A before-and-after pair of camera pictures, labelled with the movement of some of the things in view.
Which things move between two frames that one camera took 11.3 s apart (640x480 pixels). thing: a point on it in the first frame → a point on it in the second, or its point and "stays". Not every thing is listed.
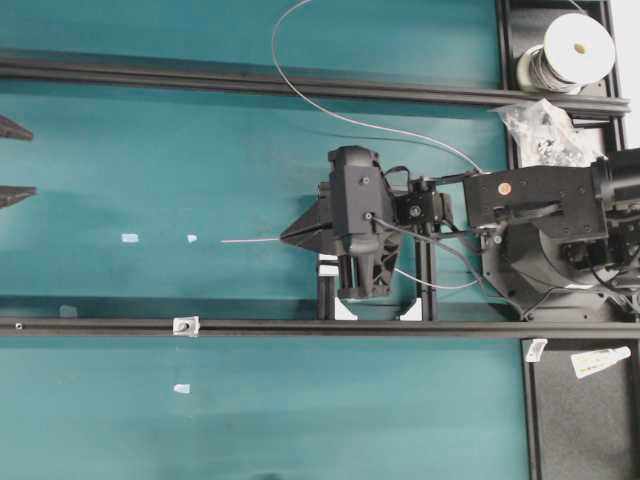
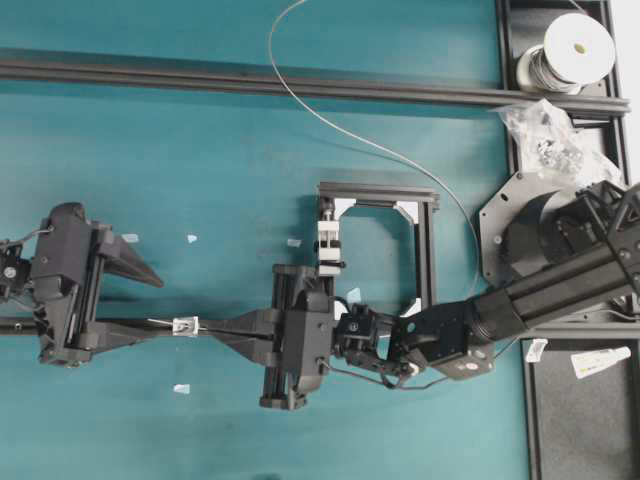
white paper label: x=591 y=361 stays
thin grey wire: x=365 y=127 → x=413 y=166
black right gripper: x=366 y=221 → x=300 y=360
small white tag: x=536 y=349 stays
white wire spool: x=578 y=49 stays
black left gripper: x=11 y=194 → x=69 y=255
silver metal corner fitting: x=186 y=326 stays
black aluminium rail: x=318 y=328 stays
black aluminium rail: x=309 y=80 stays
